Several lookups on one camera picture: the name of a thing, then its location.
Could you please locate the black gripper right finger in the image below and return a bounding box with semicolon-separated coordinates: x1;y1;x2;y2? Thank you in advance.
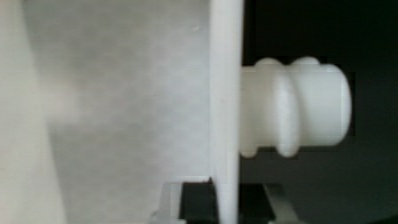
238;183;300;224

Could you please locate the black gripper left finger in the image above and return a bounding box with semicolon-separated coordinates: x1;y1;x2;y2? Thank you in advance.
149;176;220;224

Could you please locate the white cabinet door panel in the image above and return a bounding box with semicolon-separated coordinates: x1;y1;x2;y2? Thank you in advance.
0;0;353;224

